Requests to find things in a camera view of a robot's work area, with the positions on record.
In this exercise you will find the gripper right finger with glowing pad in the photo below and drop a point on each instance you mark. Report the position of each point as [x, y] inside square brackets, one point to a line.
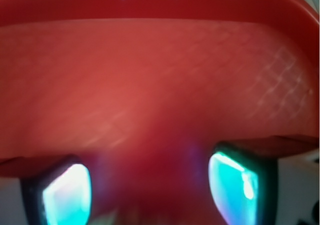
[266, 182]

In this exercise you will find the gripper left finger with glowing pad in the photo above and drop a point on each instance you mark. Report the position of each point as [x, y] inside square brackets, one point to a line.
[45, 190]

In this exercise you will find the red plastic tray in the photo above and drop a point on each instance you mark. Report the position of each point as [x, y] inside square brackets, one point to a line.
[141, 90]

